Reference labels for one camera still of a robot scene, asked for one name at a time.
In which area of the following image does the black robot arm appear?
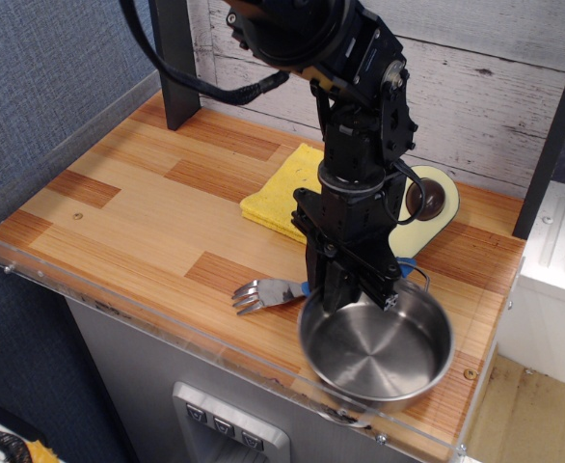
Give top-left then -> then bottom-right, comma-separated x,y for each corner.
228,1 -> 417,313

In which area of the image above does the grey toy fridge cabinet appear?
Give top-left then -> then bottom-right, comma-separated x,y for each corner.
68,301 -> 465,462

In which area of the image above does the black right post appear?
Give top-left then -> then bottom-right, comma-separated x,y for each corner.
512,86 -> 565,239

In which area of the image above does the toy avocado half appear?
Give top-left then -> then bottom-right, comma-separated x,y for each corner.
390,166 -> 460,258

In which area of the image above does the yellow tape piece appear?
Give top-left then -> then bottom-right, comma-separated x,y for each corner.
26,440 -> 63,463

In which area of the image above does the white toy sink unit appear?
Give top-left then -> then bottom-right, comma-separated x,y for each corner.
496,181 -> 565,383

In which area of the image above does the black braided cable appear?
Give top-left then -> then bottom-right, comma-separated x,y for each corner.
118,0 -> 293,106

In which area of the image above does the yellow folded cloth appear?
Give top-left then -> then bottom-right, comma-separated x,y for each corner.
240,144 -> 323,244

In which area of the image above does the small steel pot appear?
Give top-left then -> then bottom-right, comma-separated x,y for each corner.
298,277 -> 455,427

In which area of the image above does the clear acrylic guard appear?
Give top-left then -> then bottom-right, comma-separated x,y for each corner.
0,75 -> 523,462

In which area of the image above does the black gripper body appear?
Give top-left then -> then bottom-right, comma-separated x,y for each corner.
292,186 -> 400,307

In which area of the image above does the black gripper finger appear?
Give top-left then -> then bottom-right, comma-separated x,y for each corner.
306,238 -> 329,290
323,261 -> 362,313

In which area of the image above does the black post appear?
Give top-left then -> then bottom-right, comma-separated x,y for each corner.
148,0 -> 201,130
512,86 -> 565,239

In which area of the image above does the black left post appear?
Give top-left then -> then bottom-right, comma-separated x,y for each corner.
148,0 -> 201,130

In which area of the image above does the blue handled metal fork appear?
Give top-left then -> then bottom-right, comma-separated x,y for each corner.
231,258 -> 430,315

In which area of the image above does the silver dispenser button panel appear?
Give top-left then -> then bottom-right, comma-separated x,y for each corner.
173,381 -> 291,462

